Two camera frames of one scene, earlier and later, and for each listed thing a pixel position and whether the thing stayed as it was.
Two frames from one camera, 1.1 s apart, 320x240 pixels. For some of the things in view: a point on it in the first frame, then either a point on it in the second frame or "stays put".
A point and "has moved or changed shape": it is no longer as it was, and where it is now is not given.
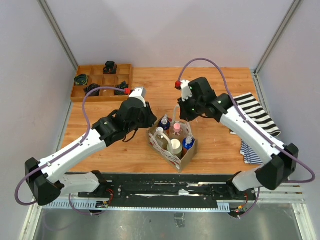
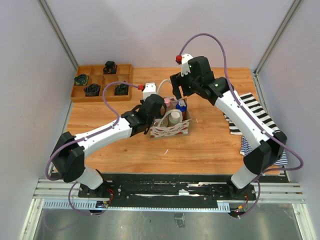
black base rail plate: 167,189 stays put
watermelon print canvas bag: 173,139 has moved or changed shape
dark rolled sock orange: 110,68 stays put
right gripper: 186,113 → 177,81
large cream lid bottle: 175,146 → 175,116
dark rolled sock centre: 90,87 stays put
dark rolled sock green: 81,79 stays put
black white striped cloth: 253,109 stays put
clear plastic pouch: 176,128 → 167,102
